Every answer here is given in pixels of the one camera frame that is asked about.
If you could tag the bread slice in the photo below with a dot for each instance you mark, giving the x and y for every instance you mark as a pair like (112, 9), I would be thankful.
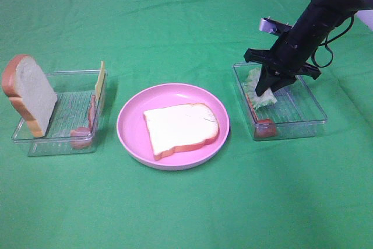
(180, 128)
(29, 91)

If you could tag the clear plastic container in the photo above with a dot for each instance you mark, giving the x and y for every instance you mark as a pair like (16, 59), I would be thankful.
(297, 113)
(74, 90)

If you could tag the green lettuce leaf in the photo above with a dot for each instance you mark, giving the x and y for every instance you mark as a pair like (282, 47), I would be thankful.
(266, 99)

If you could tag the clear right plastic container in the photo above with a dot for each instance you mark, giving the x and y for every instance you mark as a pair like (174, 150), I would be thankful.
(297, 113)

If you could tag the pink plate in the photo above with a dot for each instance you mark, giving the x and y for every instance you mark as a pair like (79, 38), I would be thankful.
(132, 131)

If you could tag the clear left plastic container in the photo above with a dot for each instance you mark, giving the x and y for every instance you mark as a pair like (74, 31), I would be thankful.
(74, 90)

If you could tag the bacon strip from container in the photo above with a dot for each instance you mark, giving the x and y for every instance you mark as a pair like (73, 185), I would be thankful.
(264, 128)
(85, 131)

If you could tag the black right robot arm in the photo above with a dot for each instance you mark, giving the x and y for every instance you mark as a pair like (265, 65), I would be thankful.
(324, 15)

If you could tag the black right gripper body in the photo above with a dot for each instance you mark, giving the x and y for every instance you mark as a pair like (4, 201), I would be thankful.
(289, 54)

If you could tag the yellow cheese slice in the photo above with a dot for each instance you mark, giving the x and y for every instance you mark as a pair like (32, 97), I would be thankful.
(100, 80)

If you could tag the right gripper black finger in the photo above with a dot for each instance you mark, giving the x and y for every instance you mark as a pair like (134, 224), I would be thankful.
(280, 81)
(267, 78)

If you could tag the green tablecloth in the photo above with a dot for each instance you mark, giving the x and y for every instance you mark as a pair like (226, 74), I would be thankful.
(296, 193)

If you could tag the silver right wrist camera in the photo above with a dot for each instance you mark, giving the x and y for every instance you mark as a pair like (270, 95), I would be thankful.
(273, 27)

